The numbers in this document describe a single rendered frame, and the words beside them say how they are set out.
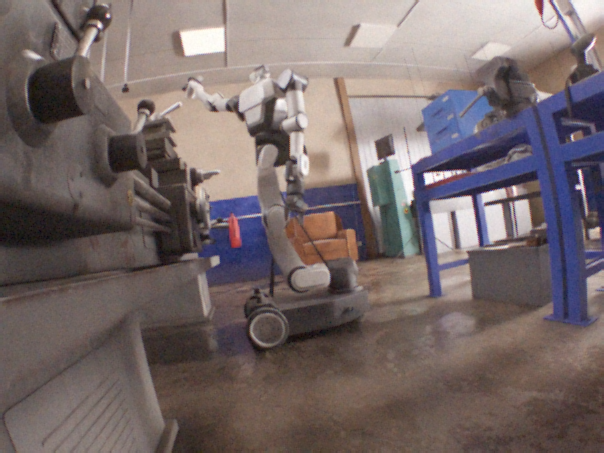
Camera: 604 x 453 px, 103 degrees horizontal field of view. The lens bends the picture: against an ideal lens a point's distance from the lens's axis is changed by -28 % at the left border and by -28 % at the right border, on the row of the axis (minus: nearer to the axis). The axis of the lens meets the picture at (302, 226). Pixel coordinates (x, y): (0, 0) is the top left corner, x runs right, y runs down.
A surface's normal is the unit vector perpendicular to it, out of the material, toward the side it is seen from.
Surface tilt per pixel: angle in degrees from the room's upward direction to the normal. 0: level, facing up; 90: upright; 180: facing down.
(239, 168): 90
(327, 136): 90
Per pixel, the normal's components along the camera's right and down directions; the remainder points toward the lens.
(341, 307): 0.50, -0.11
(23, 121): 0.78, 0.50
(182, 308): 0.18, -0.07
